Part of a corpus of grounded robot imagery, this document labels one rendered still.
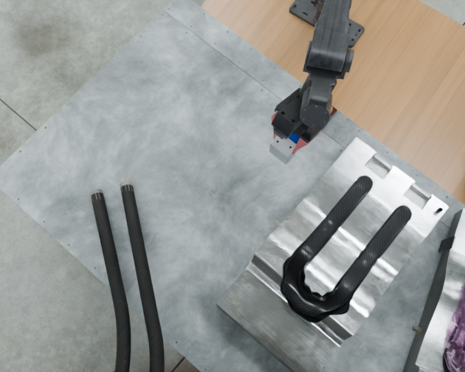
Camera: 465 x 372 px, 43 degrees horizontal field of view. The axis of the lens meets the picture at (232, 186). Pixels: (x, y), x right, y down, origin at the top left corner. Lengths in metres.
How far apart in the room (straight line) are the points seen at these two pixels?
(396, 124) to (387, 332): 0.51
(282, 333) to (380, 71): 0.72
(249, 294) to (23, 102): 1.51
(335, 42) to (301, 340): 0.62
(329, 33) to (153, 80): 0.57
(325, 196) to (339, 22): 0.41
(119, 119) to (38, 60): 1.14
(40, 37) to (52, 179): 1.25
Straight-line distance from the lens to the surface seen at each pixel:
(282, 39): 1.60
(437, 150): 1.54
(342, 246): 1.31
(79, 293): 2.24
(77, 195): 1.46
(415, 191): 1.41
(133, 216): 1.36
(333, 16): 1.14
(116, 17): 2.63
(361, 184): 1.36
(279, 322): 1.30
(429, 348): 1.35
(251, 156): 1.44
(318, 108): 1.10
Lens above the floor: 2.15
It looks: 72 degrees down
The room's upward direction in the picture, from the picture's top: 1 degrees clockwise
